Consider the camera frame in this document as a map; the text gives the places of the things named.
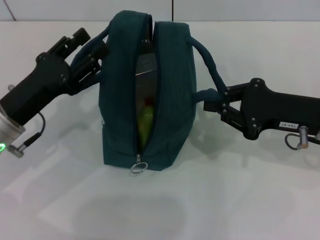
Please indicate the dark teal fabric bag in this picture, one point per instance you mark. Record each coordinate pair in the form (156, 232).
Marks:
(172, 100)

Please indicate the clear plastic food container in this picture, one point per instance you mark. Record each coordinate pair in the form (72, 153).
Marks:
(147, 62)

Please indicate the green cucumber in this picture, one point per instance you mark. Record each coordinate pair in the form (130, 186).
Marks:
(146, 125)

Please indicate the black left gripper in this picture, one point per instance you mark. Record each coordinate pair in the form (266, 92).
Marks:
(40, 85)

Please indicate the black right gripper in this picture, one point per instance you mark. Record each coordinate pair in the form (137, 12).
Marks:
(280, 112)

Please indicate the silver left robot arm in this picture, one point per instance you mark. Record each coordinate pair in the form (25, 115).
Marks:
(10, 130)

